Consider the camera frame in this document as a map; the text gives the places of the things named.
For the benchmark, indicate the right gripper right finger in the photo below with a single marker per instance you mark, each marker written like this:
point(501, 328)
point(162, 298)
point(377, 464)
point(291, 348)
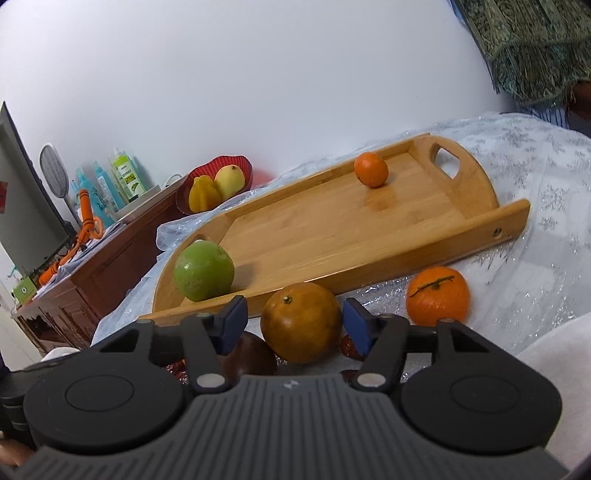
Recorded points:
point(381, 340)

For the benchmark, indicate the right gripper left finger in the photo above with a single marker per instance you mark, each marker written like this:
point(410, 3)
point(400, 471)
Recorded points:
point(204, 337)

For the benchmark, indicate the dark purple plum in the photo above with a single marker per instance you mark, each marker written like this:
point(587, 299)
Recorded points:
point(250, 356)

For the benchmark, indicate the green apple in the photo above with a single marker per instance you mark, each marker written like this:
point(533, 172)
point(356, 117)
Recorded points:
point(203, 270)

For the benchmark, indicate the mandarin with stem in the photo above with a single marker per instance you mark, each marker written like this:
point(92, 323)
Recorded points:
point(437, 293)

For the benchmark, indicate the brownish large orange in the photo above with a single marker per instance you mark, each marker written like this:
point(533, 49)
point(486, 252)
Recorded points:
point(302, 323)

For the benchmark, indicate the mandarin orange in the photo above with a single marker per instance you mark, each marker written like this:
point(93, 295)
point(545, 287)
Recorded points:
point(371, 170)

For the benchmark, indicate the wooden sideboard cabinet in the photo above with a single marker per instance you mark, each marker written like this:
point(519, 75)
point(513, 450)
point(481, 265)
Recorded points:
point(67, 312)

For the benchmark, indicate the yellow starfruit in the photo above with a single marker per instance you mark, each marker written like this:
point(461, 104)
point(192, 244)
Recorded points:
point(203, 195)

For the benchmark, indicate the wooden serving tray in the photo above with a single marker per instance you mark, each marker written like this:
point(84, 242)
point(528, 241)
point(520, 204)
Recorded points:
point(437, 207)

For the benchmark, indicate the white plastic tray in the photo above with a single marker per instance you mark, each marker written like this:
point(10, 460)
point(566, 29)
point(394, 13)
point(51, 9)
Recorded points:
point(138, 206)

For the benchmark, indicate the yellow mango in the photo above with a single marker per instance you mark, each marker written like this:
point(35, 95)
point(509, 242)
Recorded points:
point(229, 180)

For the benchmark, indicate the red fruit bowl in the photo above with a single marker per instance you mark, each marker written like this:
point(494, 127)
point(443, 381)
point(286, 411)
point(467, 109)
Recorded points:
point(211, 168)

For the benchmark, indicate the blue spray bottle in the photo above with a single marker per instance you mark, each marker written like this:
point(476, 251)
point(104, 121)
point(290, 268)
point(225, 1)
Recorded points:
point(107, 188)
point(99, 207)

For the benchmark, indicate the green spray bottle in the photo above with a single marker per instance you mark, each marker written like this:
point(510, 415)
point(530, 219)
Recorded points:
point(127, 175)

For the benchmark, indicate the television screen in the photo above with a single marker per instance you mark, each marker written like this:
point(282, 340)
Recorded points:
point(32, 229)

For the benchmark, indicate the green patterned shawl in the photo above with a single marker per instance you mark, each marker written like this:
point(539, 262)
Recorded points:
point(535, 51)

